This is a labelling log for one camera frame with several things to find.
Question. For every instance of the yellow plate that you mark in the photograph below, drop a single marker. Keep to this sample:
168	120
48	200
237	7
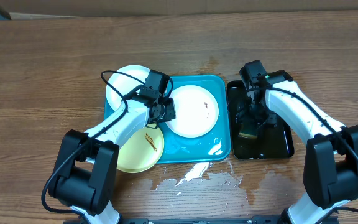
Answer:
141	151

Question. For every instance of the yellow green sponge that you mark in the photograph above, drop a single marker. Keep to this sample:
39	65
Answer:
247	130

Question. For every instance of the large white plate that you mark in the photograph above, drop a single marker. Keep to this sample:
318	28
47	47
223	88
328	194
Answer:
196	111

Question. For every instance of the teal plastic tray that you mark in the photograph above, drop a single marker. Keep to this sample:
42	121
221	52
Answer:
215	145

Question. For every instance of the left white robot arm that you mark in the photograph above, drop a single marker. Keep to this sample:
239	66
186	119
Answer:
85	169

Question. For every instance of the small white stained plate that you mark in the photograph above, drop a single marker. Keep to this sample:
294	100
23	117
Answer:
124	84

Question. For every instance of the black plastic tray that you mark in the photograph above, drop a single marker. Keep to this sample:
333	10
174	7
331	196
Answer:
274	140

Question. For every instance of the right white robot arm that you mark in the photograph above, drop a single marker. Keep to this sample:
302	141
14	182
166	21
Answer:
330	174

